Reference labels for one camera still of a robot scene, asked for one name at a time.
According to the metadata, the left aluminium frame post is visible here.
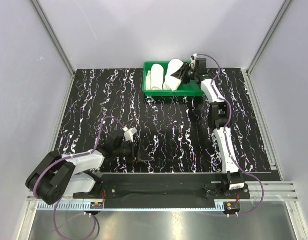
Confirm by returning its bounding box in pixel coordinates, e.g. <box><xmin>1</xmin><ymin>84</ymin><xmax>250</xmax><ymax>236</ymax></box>
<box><xmin>28</xmin><ymin>0</ymin><xmax>76</xmax><ymax>73</ymax></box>

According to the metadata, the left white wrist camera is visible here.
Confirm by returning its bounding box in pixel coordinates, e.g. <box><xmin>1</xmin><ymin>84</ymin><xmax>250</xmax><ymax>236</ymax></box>
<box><xmin>123</xmin><ymin>127</ymin><xmax>137</xmax><ymax>143</ymax></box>

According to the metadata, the right aluminium frame post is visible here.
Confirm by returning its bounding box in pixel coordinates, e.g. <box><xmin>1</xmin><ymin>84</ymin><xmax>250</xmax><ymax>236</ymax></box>
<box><xmin>246</xmin><ymin>0</ymin><xmax>295</xmax><ymax>75</ymax></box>

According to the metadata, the white slotted cable duct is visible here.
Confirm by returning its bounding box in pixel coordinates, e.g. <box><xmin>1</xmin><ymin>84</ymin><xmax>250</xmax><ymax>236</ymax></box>
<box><xmin>37</xmin><ymin>201</ymin><xmax>104</xmax><ymax>211</ymax></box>

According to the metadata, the black marble pattern mat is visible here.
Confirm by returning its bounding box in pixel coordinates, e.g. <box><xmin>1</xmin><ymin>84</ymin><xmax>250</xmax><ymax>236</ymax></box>
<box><xmin>55</xmin><ymin>68</ymin><xmax>281</xmax><ymax>181</ymax></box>

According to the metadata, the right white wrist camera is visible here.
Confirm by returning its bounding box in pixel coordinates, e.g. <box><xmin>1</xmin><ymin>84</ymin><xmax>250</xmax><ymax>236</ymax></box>
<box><xmin>190</xmin><ymin>53</ymin><xmax>198</xmax><ymax>70</ymax></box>

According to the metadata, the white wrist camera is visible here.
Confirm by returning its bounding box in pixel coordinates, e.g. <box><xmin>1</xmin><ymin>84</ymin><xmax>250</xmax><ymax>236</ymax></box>
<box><xmin>190</xmin><ymin>53</ymin><xmax>198</xmax><ymax>70</ymax></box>
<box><xmin>123</xmin><ymin>127</ymin><xmax>137</xmax><ymax>143</ymax></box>

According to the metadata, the green plastic tray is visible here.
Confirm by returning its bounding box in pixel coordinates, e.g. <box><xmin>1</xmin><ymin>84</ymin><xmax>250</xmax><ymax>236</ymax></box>
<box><xmin>143</xmin><ymin>61</ymin><xmax>206</xmax><ymax>97</ymax></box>

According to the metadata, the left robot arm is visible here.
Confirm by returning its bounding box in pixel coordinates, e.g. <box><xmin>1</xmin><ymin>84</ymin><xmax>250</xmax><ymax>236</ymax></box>
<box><xmin>25</xmin><ymin>136</ymin><xmax>154</xmax><ymax>205</ymax></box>

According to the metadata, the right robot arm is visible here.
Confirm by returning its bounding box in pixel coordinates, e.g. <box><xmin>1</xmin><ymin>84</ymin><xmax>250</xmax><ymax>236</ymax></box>
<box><xmin>171</xmin><ymin>54</ymin><xmax>245</xmax><ymax>192</ymax></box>

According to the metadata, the aluminium frame post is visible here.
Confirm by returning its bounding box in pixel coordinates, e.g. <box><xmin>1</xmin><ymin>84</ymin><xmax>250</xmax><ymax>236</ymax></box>
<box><xmin>246</xmin><ymin>0</ymin><xmax>295</xmax><ymax>75</ymax></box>
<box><xmin>28</xmin><ymin>0</ymin><xmax>76</xmax><ymax>73</ymax></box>

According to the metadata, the white towel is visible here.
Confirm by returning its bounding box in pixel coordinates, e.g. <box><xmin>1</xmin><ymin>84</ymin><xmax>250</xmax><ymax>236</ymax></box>
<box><xmin>145</xmin><ymin>63</ymin><xmax>164</xmax><ymax>91</ymax></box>
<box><xmin>163</xmin><ymin>58</ymin><xmax>186</xmax><ymax>92</ymax></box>

